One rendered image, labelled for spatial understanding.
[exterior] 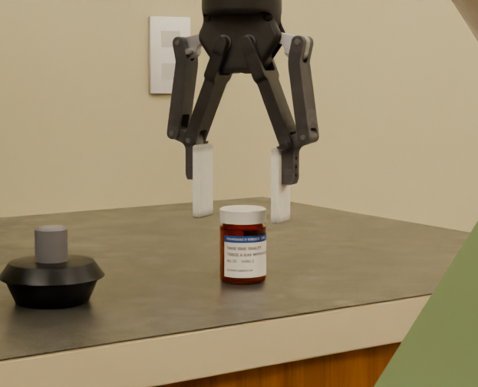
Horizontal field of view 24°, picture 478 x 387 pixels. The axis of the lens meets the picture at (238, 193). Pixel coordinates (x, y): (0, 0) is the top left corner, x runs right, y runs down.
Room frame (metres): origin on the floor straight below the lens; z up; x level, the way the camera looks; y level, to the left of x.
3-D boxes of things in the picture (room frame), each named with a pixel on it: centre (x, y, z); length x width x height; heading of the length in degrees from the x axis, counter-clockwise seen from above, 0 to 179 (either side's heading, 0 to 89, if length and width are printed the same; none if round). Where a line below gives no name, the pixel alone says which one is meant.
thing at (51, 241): (0.96, 0.16, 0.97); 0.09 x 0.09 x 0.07
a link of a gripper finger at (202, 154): (1.08, 0.03, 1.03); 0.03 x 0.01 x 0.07; 154
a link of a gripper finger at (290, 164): (1.03, -0.06, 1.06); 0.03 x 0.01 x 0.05; 64
